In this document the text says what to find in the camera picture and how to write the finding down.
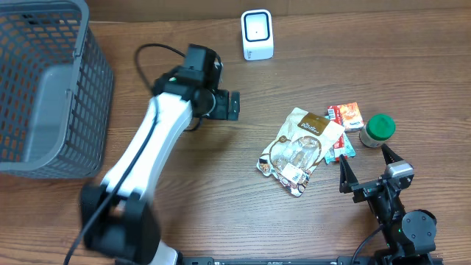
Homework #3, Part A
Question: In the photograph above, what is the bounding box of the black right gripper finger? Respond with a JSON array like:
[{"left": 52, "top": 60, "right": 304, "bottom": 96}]
[
  {"left": 339, "top": 155, "right": 358, "bottom": 194},
  {"left": 381, "top": 144, "right": 403, "bottom": 165}
]

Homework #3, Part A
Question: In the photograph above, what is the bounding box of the teal wet wipes pack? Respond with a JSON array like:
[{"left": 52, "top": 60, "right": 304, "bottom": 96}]
[{"left": 324, "top": 130, "right": 356, "bottom": 164}]

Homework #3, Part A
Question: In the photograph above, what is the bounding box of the green lid jar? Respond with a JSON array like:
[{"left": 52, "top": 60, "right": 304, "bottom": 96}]
[{"left": 359, "top": 113, "right": 396, "bottom": 148}]

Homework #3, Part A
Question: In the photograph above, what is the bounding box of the white brown snack bag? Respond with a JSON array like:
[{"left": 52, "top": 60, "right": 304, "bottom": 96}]
[{"left": 256, "top": 107, "right": 344, "bottom": 197}]

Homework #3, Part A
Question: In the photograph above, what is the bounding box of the orange tissue pack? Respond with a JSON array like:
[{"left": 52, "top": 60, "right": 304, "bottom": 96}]
[{"left": 339, "top": 102, "right": 364, "bottom": 132}]

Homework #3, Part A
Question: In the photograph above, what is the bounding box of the red white snack bar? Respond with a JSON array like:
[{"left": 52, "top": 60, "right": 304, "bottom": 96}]
[{"left": 325, "top": 106, "right": 349, "bottom": 163}]

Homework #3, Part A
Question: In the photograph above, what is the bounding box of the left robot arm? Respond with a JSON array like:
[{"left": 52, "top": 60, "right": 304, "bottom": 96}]
[{"left": 64, "top": 44, "right": 240, "bottom": 264}]

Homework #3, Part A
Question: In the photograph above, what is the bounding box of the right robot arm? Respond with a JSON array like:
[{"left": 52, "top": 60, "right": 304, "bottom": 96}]
[{"left": 339, "top": 144, "right": 443, "bottom": 264}]

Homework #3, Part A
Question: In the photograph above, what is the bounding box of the white barcode scanner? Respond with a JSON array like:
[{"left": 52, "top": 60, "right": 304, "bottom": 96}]
[{"left": 241, "top": 9, "right": 275, "bottom": 61}]

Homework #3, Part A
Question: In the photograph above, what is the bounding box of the grey plastic shopping basket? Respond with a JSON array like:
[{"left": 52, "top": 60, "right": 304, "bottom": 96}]
[{"left": 1, "top": 0, "right": 114, "bottom": 179}]

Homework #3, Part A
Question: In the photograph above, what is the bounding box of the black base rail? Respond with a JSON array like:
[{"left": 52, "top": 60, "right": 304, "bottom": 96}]
[{"left": 176, "top": 255, "right": 445, "bottom": 265}]

